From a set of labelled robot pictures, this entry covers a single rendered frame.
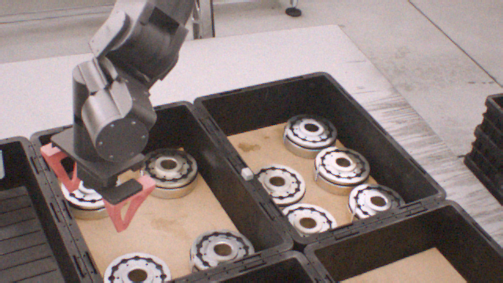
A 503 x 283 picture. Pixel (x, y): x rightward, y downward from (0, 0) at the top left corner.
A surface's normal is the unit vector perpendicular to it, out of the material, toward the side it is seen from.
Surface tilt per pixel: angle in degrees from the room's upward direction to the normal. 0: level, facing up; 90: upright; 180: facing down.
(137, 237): 0
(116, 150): 88
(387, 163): 90
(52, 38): 0
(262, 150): 0
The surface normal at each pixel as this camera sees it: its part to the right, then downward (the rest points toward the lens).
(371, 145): -0.88, 0.22
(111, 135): 0.41, 0.58
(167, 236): 0.11, -0.77
